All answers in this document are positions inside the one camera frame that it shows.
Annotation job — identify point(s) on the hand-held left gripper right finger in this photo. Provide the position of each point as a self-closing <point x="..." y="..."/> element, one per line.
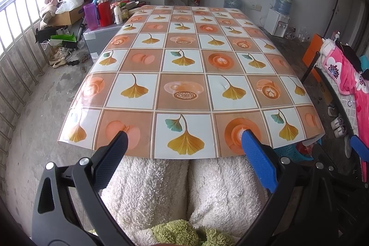
<point x="259" y="162"/>

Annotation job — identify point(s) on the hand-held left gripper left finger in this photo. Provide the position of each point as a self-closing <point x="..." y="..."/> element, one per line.
<point x="111" y="159"/>

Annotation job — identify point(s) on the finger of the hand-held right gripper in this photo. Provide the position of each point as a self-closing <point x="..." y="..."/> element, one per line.
<point x="346" y="179"/>
<point x="360" y="149"/>

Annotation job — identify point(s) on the blue plastic basket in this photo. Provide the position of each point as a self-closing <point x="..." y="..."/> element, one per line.
<point x="288" y="154"/>

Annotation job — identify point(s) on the white sneaker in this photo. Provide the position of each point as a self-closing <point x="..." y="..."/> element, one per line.
<point x="343" y="131"/>
<point x="338" y="122"/>

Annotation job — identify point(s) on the pink floral blanket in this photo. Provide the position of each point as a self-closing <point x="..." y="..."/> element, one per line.
<point x="350" y="81"/>

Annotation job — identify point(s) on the black clothing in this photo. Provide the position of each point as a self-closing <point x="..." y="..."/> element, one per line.
<point x="348" y="57"/>

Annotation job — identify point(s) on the green fleece top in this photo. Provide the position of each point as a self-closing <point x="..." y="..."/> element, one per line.
<point x="178" y="233"/>

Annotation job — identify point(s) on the white cloth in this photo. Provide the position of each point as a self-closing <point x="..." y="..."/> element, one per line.
<point x="328" y="47"/>

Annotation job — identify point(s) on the orange chair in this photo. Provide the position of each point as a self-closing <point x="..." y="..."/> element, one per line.
<point x="312" y="53"/>

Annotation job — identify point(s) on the beige shoes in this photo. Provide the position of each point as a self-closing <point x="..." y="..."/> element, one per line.
<point x="59" y="58"/>

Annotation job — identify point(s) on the grey storage box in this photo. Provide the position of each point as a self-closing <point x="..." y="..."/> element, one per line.
<point x="99" y="38"/>

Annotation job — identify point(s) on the green paper bag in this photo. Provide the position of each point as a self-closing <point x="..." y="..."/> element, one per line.
<point x="65" y="38"/>

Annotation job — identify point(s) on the grey door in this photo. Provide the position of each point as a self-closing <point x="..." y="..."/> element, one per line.
<point x="360" y="18"/>

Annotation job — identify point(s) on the white water dispenser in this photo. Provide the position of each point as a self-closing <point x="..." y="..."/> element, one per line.
<point x="276" y="22"/>

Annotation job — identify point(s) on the purple cup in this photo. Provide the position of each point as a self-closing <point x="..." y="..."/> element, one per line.
<point x="90" y="17"/>

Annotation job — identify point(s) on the white bottle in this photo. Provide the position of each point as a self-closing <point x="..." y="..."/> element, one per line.
<point x="118" y="15"/>

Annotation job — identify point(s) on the green label jar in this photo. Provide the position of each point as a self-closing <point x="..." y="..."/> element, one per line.
<point x="124" y="15"/>

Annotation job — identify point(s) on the cardboard box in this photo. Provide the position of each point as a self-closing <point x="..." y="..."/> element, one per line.
<point x="67" y="19"/>

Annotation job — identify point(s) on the red thermos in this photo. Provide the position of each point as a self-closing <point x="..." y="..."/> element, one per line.
<point x="104" y="12"/>

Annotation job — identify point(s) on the crumpled white plastic bag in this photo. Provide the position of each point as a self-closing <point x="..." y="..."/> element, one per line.
<point x="69" y="4"/>

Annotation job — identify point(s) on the empty blue water jug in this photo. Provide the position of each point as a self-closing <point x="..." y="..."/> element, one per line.
<point x="233" y="1"/>

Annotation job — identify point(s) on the metal window railing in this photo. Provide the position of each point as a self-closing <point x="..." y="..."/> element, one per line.
<point x="17" y="21"/>

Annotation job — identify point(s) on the wall socket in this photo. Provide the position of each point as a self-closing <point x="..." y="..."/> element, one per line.
<point x="256" y="7"/>

